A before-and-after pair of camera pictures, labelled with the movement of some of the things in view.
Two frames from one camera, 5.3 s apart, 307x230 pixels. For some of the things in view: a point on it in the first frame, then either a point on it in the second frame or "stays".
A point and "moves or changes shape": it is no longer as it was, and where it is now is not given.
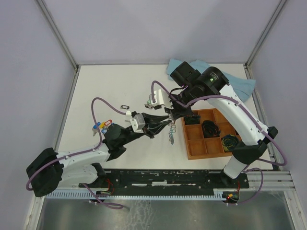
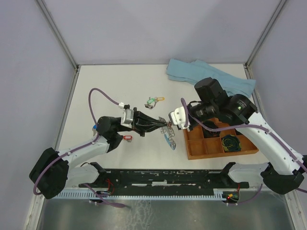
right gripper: [174, 112] -> [188, 126]
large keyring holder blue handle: [172, 131] moves or changes shape
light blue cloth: [242, 88] stays
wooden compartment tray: [197, 146] stays
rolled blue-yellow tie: [229, 142] stays
